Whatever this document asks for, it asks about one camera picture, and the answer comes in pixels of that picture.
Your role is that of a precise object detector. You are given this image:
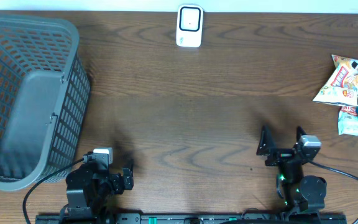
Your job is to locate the white teal wipes pack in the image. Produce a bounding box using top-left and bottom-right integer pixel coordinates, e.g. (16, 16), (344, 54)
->
(337, 111), (358, 136)

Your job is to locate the red chocolate bar wrapper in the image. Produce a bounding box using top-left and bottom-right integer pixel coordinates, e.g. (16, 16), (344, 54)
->
(341, 106), (357, 116)

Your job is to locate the yellow snack bag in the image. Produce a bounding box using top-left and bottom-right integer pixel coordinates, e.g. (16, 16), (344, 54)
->
(313, 54), (358, 107)

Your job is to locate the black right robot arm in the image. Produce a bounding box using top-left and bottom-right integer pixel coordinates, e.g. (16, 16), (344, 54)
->
(256, 126), (327, 221)

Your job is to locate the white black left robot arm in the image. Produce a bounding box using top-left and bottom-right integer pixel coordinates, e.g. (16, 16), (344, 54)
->
(58, 152), (134, 223)

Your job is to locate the white barcode scanner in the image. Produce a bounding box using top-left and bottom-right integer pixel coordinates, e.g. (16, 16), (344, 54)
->
(176, 4), (204, 48)

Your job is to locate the grey plastic basket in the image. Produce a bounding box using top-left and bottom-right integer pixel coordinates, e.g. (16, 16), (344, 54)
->
(0, 14), (91, 191)

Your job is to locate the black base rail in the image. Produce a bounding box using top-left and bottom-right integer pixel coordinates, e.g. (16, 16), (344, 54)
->
(35, 211), (347, 224)

